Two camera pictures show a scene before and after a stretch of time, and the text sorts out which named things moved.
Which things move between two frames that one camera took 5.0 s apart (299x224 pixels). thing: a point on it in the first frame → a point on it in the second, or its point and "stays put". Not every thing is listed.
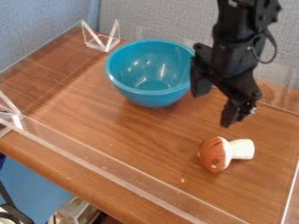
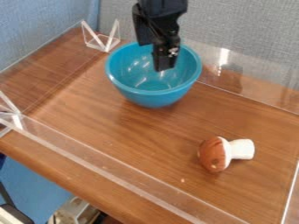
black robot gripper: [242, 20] → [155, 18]
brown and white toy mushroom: [217, 152] stays put
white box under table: [78, 213] stays put
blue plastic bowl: [151, 71] stays put
